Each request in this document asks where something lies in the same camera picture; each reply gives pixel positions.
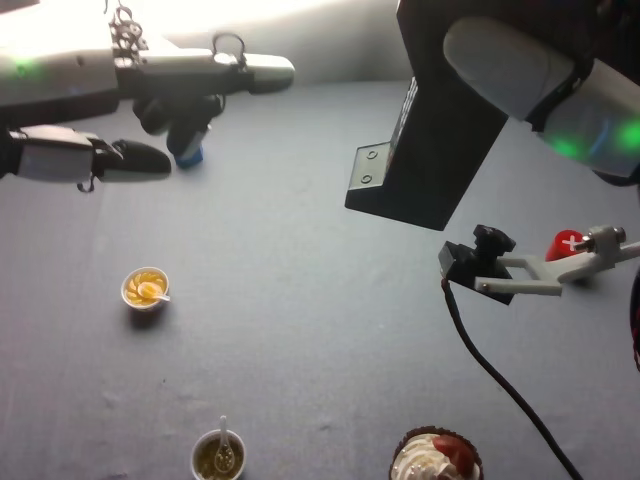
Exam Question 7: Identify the toy cupcake with red heart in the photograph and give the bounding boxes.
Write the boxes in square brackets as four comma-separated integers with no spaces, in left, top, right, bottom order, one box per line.
[388,424,485,480]

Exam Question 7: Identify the black walkie-talkie radio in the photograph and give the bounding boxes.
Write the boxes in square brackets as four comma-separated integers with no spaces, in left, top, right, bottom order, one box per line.
[343,0,596,232]

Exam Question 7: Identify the red cylinder with white cross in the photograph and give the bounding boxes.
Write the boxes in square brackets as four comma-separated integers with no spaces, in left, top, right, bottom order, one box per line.
[544,229,594,284]

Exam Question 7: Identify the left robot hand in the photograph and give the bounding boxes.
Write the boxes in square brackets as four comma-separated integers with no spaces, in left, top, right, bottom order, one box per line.
[0,4,296,194]

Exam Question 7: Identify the small bowl of green soup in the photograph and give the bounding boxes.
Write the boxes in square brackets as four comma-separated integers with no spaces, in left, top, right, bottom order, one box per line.
[190,414,247,480]

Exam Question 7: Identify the small bowl of orange soup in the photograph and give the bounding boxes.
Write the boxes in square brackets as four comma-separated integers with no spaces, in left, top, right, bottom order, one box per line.
[120,266,171,312]

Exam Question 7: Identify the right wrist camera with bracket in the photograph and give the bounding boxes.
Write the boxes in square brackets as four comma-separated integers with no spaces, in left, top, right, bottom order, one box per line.
[437,223,640,306]

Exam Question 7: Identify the black camera cable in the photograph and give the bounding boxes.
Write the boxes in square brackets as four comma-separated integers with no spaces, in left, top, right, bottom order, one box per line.
[439,279,586,480]

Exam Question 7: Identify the grey table cloth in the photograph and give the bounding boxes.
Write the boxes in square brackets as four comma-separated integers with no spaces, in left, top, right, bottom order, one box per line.
[0,74,640,480]

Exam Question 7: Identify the blue block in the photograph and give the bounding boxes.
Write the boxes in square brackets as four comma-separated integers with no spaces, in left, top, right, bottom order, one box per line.
[174,144,205,169]

